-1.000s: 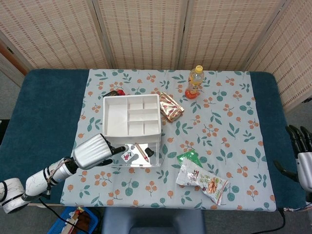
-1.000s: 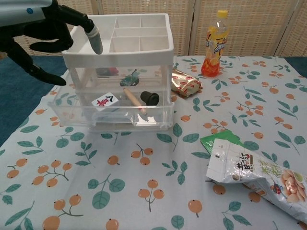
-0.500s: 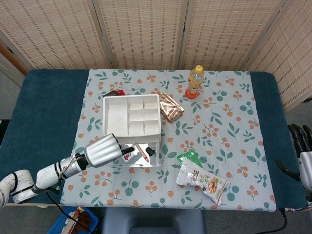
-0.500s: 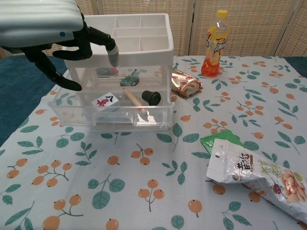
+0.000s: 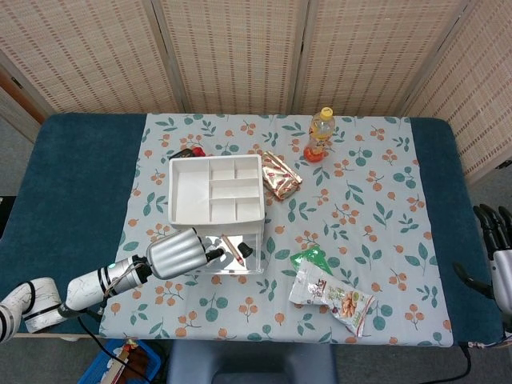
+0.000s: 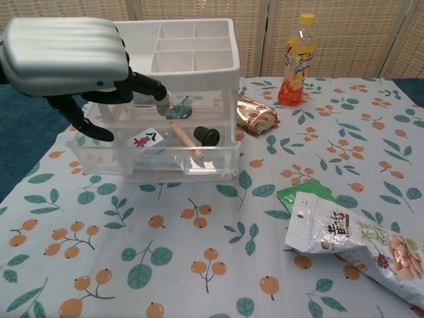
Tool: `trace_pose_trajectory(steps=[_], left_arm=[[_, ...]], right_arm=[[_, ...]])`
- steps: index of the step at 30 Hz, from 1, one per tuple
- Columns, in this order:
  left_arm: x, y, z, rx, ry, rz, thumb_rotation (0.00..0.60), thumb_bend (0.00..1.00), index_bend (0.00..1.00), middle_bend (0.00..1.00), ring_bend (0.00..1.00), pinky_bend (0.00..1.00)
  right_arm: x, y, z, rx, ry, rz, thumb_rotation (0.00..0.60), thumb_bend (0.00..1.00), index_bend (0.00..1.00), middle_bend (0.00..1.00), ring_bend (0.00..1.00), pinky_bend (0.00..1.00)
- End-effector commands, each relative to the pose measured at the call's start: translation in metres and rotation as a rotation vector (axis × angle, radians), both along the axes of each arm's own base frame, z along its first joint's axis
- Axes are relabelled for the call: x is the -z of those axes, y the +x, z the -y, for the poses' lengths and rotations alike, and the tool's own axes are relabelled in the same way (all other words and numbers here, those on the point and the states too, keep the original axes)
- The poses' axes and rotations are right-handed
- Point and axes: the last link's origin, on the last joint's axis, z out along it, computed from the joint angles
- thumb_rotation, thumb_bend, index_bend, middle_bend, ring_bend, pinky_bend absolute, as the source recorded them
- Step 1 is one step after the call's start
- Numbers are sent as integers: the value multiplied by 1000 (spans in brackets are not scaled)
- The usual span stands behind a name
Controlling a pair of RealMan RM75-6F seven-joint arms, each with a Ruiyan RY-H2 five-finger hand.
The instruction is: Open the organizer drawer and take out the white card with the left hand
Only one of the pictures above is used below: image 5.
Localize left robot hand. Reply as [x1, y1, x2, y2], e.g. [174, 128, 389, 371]
[146, 226, 226, 280]

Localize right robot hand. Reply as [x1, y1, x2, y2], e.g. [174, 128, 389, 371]
[453, 203, 512, 317]

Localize clear plastic drawer with pencil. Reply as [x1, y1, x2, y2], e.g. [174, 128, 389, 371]
[190, 227, 266, 275]

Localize white drawer organizer box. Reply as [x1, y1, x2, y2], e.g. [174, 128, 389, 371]
[167, 154, 266, 241]

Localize wooden pencil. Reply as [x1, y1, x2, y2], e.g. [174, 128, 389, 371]
[221, 234, 246, 266]

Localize black and red object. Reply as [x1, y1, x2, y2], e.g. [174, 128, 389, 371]
[170, 146, 206, 159]

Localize teal table cover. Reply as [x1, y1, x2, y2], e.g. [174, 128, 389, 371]
[0, 113, 504, 346]

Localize dark blue padded seat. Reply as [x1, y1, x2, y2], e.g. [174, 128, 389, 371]
[166, 342, 337, 384]

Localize gold red snack packet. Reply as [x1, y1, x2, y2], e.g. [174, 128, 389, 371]
[261, 150, 304, 201]

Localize green foil packet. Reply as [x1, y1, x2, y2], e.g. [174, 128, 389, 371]
[289, 246, 333, 278]

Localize floral fruit print tablecloth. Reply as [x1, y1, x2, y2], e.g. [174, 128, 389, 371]
[98, 113, 455, 346]

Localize white nut snack bag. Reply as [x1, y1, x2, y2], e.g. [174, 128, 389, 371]
[288, 259, 376, 338]

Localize orange drink bottle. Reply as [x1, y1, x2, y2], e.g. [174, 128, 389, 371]
[302, 106, 336, 162]

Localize woven bamboo folding screen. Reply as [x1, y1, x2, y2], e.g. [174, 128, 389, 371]
[0, 0, 512, 186]

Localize black cable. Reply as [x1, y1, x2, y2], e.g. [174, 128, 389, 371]
[335, 344, 474, 384]
[75, 306, 155, 384]

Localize brown wooden door frame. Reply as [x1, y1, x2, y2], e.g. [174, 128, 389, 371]
[0, 66, 47, 125]

